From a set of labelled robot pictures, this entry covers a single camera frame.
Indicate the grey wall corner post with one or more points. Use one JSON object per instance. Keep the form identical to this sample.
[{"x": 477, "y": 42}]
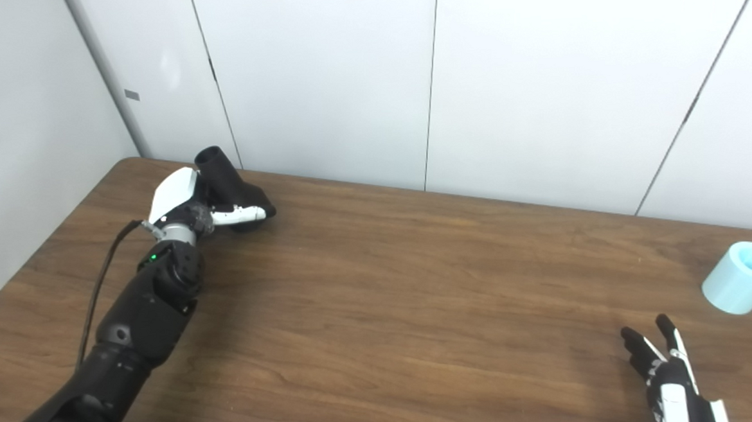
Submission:
[{"x": 107, "y": 77}]

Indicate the light blue cylinder cup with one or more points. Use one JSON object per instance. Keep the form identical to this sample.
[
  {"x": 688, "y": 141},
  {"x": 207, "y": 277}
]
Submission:
[{"x": 737, "y": 285}]

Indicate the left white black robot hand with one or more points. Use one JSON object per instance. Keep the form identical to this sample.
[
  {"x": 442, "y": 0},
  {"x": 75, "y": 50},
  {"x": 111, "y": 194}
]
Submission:
[{"x": 172, "y": 196}]

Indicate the small grey wall label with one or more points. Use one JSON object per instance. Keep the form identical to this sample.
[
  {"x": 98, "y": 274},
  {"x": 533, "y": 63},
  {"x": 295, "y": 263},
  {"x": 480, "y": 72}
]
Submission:
[{"x": 132, "y": 94}]

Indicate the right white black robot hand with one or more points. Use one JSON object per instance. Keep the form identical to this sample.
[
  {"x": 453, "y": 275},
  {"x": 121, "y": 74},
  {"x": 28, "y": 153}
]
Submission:
[{"x": 675, "y": 395}]

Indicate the black flared nozzle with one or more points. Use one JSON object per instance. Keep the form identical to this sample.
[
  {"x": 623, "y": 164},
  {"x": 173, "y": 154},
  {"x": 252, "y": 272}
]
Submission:
[{"x": 233, "y": 186}]

